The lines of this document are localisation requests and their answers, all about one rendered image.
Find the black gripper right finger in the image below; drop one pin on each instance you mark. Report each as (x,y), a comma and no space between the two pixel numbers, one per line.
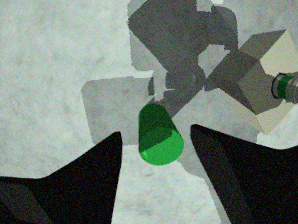
(252,181)

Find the green marker cap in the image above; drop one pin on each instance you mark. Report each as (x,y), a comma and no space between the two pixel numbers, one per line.
(160,142)

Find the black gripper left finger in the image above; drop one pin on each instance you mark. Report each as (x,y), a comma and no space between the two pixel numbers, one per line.
(80,193)

